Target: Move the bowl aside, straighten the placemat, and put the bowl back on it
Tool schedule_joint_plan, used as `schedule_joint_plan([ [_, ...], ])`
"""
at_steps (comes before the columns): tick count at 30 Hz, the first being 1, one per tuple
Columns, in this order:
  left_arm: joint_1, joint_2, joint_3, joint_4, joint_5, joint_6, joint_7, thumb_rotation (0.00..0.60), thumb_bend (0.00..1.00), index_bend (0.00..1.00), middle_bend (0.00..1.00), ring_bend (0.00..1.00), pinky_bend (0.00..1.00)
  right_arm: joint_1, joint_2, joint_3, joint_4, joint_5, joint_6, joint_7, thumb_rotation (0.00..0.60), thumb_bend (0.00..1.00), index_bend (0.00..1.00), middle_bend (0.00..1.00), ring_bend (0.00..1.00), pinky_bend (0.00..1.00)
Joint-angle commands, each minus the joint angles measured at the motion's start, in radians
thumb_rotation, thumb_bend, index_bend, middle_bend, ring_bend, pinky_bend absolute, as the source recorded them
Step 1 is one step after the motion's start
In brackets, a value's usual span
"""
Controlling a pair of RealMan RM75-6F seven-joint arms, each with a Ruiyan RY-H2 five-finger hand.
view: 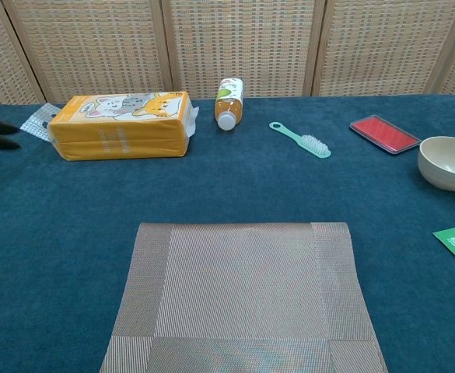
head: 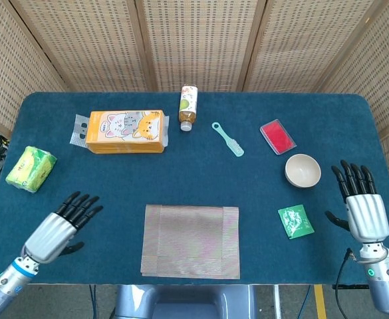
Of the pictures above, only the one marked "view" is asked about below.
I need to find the brown woven placemat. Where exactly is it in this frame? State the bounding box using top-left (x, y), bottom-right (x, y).
top-left (98, 221), bottom-right (388, 373)

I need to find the beige bowl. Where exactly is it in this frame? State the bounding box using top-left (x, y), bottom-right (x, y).
top-left (418, 135), bottom-right (455, 192)

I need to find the teal felt table cover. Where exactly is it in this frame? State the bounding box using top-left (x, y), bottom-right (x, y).
top-left (0, 92), bottom-right (455, 373)

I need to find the orange cat tissue pack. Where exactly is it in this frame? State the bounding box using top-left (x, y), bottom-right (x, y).
top-left (19, 91), bottom-right (200, 162)

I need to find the tea bottle white cap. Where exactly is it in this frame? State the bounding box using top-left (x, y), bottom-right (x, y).
top-left (214, 77), bottom-right (245, 131)

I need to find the woven bamboo folding screen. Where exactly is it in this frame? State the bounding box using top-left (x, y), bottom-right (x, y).
top-left (0, 0), bottom-right (455, 112)

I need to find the mint green brush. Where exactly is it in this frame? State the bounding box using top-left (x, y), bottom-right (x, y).
top-left (268, 121), bottom-right (332, 159)

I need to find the red pad clear case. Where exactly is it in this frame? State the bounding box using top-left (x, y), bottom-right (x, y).
top-left (348, 114), bottom-right (423, 156)

